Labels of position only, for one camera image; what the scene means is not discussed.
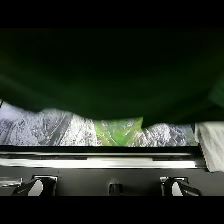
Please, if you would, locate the dark green garment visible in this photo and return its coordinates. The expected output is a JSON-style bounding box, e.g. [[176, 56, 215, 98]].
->
[[0, 28, 224, 129]]

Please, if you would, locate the white garment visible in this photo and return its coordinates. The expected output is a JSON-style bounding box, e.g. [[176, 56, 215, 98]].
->
[[194, 121, 224, 173]]

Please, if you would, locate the silver frame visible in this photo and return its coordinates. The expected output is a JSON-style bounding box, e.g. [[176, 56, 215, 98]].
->
[[0, 151, 208, 197]]

